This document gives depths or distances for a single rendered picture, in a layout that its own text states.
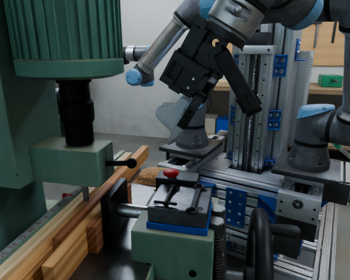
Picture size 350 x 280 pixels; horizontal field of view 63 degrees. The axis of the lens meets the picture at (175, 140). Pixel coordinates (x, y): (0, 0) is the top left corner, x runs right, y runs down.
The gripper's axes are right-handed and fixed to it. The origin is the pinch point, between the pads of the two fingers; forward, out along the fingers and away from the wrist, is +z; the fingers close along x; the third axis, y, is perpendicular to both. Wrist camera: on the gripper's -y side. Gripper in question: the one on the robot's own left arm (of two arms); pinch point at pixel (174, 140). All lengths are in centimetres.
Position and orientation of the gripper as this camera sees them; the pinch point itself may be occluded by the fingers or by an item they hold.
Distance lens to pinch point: 51.3
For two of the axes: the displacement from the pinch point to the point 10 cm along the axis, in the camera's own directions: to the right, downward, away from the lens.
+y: -8.5, -5.3, 0.0
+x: -2.0, 3.1, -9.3
